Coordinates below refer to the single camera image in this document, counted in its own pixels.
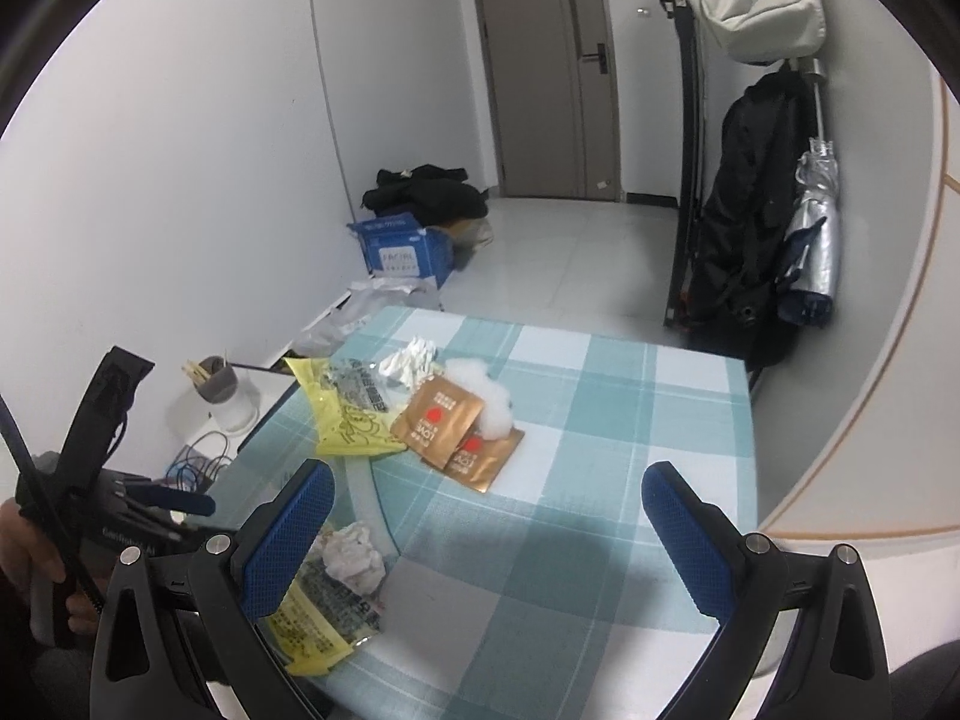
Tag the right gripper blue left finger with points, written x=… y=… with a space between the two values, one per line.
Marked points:
x=174 y=625

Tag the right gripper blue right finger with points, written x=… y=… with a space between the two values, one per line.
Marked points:
x=834 y=665

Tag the yellow printed wrapper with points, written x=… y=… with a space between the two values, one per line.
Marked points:
x=319 y=622

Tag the white tissue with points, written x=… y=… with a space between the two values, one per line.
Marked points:
x=350 y=558

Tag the yellow plastic wrapper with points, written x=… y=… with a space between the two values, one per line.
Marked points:
x=352 y=411

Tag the brown snack packet front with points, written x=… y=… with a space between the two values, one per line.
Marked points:
x=435 y=421

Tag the brown snack packet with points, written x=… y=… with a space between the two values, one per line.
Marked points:
x=435 y=421
x=477 y=462

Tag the silver foil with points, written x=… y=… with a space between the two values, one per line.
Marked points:
x=407 y=368

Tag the person's left hand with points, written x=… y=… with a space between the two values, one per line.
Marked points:
x=27 y=552

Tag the grey pen cup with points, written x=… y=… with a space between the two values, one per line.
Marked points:
x=214 y=379

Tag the teal plaid tablecloth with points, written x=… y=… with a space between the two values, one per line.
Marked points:
x=548 y=596

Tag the grey plastic bag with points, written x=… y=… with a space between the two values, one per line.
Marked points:
x=358 y=307

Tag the silver folded umbrella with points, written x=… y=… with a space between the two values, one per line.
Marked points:
x=809 y=270

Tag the black hanging coat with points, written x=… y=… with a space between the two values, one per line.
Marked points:
x=731 y=305

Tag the blue cardboard box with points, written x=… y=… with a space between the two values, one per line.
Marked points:
x=399 y=247

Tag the black clothes pile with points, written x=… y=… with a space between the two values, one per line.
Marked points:
x=431 y=194

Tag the grey brown door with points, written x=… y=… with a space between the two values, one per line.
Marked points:
x=553 y=97

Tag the black coat rack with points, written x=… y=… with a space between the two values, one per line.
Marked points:
x=691 y=176

